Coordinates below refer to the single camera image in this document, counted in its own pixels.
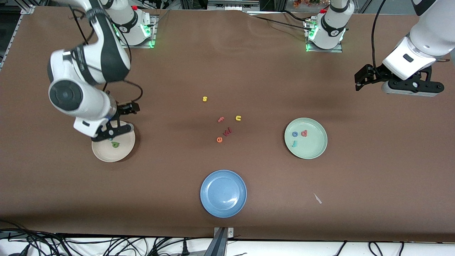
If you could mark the black power plug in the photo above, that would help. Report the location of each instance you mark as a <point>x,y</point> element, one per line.
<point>184,248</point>

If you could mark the orange leafy decoration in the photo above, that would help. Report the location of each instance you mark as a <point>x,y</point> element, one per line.
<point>309,3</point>

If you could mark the pale green round plate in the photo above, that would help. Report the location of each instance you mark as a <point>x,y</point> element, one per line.
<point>312,147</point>

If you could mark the aluminium frame profile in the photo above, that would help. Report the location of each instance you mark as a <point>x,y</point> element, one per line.
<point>26,7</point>

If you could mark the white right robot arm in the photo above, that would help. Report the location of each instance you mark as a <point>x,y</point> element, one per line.
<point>64,64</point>

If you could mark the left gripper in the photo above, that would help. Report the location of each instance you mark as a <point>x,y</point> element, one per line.
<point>373,73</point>

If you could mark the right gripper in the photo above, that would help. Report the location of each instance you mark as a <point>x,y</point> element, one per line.
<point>123,109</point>

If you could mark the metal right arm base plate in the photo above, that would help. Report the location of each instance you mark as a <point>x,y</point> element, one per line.
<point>151,39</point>

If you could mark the small white paper scrap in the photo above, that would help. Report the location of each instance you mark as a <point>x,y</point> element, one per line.
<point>317,198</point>

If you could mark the dark red letter w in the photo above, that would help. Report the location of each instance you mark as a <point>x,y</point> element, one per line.
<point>228,132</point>

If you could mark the beige round plate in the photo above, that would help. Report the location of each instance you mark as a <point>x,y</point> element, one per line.
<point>117,155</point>

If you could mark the blue round plate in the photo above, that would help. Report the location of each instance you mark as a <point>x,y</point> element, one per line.
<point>223,193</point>

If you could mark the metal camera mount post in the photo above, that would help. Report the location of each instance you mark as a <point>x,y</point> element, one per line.
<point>223,236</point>

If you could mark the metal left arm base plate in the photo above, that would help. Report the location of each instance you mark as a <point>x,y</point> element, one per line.
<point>337,49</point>

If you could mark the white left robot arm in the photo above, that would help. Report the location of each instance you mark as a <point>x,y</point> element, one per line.
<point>433,35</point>

